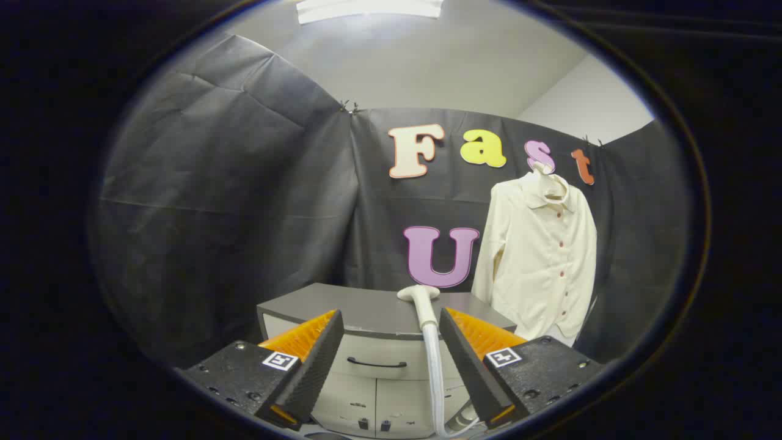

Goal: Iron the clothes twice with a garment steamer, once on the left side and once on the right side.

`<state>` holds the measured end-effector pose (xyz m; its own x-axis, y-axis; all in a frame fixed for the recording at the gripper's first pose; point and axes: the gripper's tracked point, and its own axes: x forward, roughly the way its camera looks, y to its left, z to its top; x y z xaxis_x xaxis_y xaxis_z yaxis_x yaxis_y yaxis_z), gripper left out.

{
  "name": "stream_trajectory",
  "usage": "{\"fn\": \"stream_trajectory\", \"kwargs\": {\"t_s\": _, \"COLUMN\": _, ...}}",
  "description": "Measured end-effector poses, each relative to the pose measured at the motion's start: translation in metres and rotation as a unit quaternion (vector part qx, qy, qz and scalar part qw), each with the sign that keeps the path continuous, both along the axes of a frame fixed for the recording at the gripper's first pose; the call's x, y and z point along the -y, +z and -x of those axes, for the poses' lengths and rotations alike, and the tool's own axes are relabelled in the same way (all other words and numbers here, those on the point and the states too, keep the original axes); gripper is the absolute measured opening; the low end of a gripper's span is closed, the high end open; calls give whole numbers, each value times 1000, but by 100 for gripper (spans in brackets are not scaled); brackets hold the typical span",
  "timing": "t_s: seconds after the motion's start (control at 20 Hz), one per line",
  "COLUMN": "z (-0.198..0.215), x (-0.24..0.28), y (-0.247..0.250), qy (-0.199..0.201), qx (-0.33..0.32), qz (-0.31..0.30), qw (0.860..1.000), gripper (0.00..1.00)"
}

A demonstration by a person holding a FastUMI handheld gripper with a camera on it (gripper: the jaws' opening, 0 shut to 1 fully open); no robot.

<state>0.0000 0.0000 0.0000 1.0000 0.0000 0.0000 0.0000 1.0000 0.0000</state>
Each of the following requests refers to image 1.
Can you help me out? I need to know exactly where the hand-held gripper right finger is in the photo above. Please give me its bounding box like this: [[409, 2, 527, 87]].
[[439, 307, 605, 430]]

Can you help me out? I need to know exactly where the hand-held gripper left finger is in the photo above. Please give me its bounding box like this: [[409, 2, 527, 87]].
[[174, 309, 346, 431]]

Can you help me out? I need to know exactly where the white garment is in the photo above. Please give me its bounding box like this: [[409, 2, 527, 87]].
[[544, 324, 579, 348]]

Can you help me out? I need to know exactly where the cream button shirt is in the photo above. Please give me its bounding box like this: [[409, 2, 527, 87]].
[[470, 171, 598, 340]]

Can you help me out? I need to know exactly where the grey cabinet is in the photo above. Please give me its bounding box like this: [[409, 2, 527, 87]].
[[257, 282, 519, 439]]

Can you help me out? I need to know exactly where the black backdrop cloth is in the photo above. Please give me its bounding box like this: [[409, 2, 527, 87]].
[[92, 34, 691, 370]]

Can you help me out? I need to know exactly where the ceiling light panel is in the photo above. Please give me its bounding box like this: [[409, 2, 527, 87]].
[[296, 0, 445, 25]]

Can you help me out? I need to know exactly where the black drawer handle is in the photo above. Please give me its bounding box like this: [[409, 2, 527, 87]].
[[347, 357, 408, 369]]

